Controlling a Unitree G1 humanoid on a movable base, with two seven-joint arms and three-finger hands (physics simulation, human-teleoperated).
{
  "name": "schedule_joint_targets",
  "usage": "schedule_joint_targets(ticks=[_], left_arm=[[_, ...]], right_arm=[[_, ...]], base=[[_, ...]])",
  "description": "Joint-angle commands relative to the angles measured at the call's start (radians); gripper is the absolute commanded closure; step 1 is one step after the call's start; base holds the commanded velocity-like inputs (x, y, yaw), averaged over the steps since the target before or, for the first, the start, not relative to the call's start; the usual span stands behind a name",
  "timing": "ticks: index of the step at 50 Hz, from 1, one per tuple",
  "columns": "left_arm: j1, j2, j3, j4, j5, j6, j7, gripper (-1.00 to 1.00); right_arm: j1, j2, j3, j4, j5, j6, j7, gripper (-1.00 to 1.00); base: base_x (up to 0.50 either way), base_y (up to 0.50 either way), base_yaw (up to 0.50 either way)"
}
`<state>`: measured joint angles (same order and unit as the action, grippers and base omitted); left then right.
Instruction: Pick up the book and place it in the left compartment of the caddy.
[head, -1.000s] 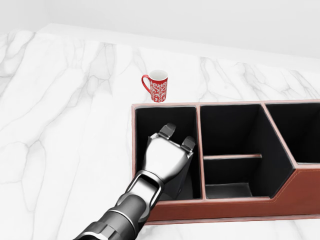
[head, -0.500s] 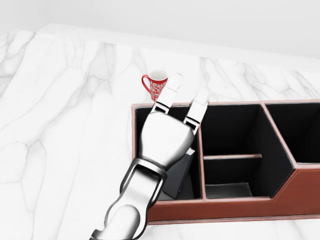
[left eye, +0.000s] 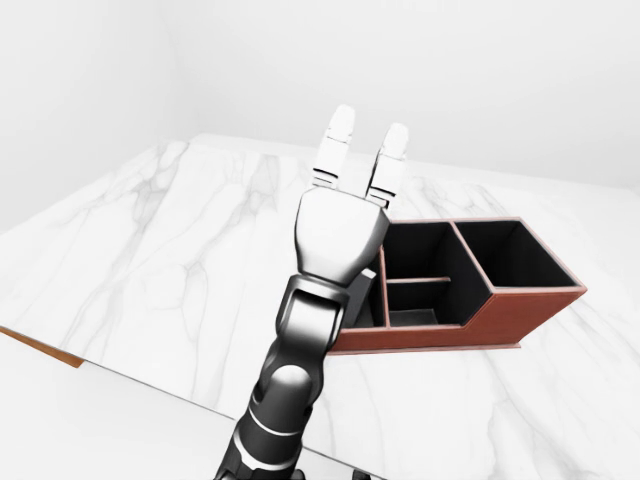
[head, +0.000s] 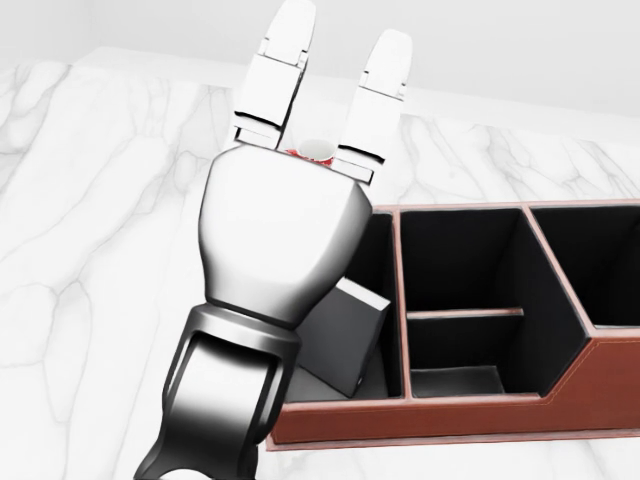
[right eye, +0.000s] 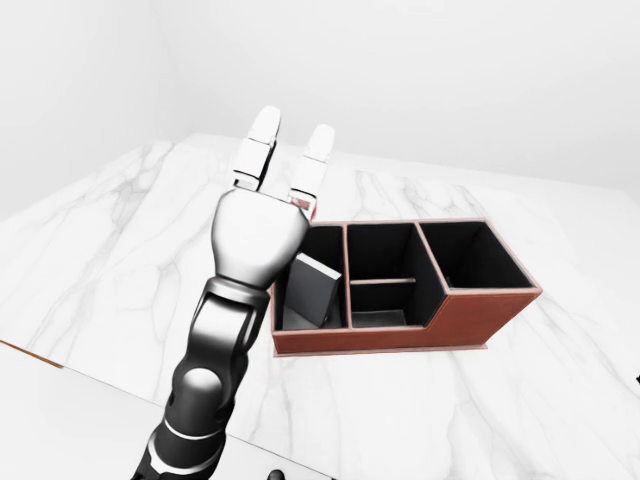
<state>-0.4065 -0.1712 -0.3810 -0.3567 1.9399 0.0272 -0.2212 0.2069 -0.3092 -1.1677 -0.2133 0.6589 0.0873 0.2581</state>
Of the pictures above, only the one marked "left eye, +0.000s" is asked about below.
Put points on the red-brown desk caddy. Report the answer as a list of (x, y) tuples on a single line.
[(505, 320)]

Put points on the brown wooden strip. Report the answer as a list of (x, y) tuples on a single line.
[(55, 352)]

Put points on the small dark shape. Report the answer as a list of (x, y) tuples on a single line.
[(367, 476)]

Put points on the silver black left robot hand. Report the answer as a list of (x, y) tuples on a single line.
[(332, 235)]

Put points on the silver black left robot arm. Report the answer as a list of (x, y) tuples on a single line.
[(295, 390)]

